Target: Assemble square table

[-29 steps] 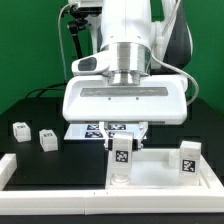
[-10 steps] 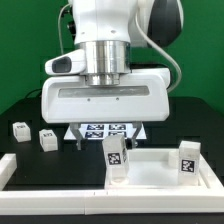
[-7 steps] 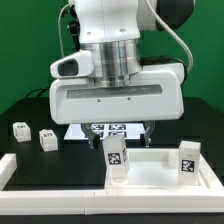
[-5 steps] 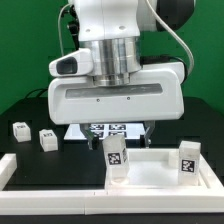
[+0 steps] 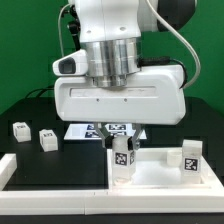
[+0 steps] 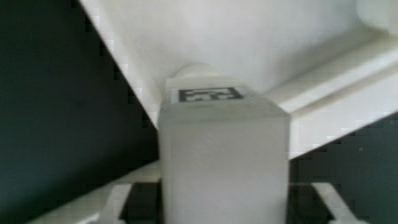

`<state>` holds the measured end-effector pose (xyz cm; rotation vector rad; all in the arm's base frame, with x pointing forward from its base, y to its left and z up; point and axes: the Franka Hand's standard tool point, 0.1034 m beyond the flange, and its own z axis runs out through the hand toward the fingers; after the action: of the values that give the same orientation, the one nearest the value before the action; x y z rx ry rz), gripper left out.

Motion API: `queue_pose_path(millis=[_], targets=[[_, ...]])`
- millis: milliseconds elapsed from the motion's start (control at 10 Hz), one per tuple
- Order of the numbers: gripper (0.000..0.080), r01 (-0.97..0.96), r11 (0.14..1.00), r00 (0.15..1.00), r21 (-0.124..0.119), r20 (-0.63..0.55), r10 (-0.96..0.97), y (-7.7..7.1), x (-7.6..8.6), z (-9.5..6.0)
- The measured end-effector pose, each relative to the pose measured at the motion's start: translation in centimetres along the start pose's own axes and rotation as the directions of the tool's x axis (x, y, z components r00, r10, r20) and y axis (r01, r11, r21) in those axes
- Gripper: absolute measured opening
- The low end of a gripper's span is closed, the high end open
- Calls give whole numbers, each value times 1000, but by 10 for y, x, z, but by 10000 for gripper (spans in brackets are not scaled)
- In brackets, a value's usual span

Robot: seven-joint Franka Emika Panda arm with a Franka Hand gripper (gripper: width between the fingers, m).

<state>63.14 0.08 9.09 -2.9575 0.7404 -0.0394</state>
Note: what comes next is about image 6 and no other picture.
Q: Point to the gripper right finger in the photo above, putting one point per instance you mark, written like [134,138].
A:
[344,216]

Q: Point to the white U-shaped fence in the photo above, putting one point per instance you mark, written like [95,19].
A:
[326,120]

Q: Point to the white table leg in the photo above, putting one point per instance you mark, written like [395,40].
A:
[225,142]

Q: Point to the white square table top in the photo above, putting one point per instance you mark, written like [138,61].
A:
[299,46]

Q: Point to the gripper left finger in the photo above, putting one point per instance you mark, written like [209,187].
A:
[111,213]

